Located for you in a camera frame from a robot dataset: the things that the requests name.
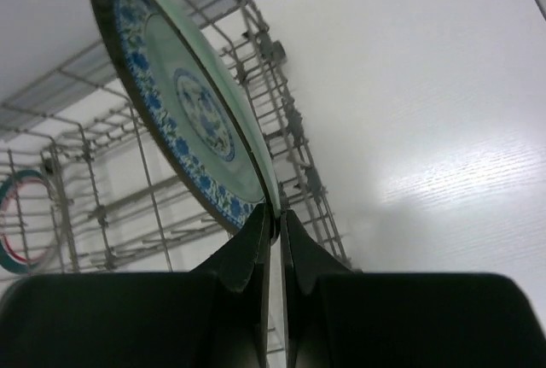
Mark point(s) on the grey wire dish rack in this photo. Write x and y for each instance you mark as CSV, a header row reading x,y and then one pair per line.
x,y
119,202

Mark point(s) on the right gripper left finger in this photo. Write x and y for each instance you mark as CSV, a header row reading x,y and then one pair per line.
x,y
213,316

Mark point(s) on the near green red rimmed plate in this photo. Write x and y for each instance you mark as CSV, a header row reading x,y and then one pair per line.
x,y
30,223

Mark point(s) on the green blue floral plate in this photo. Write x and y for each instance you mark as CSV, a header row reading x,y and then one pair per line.
x,y
191,105

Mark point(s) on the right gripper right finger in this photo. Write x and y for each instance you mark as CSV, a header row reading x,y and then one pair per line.
x,y
337,317

